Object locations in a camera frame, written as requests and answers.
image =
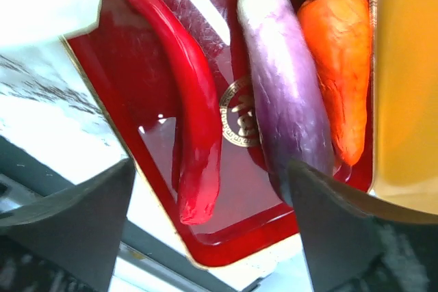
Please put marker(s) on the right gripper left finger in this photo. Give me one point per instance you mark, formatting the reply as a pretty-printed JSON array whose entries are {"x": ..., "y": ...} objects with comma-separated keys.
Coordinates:
[{"x": 67, "y": 241}]

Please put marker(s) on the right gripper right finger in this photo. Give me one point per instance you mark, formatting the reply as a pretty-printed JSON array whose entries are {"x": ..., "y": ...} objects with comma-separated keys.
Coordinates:
[{"x": 356, "y": 242}]

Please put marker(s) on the purple eggplant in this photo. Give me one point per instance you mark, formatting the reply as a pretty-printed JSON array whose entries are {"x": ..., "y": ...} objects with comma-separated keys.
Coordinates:
[{"x": 289, "y": 109}]

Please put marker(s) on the red chili pepper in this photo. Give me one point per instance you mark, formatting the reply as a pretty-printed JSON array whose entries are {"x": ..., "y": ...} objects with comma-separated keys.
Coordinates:
[{"x": 199, "y": 182}]

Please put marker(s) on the orange carrot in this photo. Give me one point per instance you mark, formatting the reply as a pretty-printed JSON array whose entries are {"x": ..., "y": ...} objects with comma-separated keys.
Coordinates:
[{"x": 339, "y": 36}]

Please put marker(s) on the green plastic grocery bag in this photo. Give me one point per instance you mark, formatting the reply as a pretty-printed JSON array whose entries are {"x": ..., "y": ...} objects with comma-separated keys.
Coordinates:
[{"x": 26, "y": 22}]

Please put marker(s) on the red lacquer tray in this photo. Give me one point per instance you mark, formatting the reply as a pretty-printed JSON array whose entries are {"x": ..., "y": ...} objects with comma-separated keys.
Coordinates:
[{"x": 125, "y": 67}]

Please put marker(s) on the yellow plastic tub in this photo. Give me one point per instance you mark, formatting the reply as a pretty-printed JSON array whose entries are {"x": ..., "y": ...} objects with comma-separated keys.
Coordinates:
[{"x": 405, "y": 114}]

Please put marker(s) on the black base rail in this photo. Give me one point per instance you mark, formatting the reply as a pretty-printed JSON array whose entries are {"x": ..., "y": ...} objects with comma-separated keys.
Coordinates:
[{"x": 23, "y": 168}]

